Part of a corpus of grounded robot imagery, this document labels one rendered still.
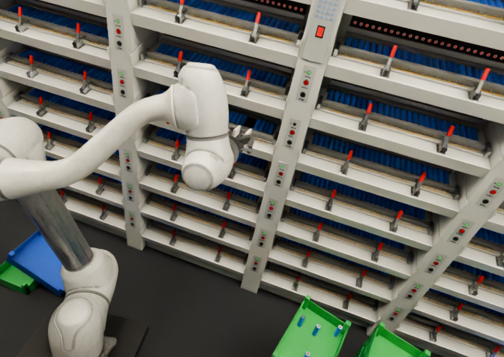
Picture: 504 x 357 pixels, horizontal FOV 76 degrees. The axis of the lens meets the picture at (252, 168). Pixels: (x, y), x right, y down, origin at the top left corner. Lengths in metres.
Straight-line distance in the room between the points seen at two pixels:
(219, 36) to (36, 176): 0.69
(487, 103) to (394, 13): 0.39
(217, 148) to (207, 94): 0.13
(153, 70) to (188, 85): 0.62
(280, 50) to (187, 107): 0.49
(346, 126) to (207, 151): 0.58
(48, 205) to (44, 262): 0.85
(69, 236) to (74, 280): 0.18
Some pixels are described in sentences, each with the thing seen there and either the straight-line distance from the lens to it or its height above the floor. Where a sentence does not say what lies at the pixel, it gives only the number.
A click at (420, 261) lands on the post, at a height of 0.60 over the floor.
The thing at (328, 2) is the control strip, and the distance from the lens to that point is 1.07.
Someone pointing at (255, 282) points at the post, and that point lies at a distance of 1.83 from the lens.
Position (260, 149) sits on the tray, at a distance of 1.28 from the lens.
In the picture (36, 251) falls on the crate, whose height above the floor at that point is 0.11.
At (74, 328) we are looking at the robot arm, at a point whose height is 0.52.
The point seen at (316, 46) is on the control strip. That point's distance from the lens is 1.09.
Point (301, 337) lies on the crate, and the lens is 1.47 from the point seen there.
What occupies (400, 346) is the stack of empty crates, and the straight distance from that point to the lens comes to 1.63.
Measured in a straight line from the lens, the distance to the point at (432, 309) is 1.83.
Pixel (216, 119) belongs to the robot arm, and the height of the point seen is 1.23.
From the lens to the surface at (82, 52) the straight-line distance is 1.50.
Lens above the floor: 1.58
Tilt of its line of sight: 36 degrees down
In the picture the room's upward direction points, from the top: 12 degrees clockwise
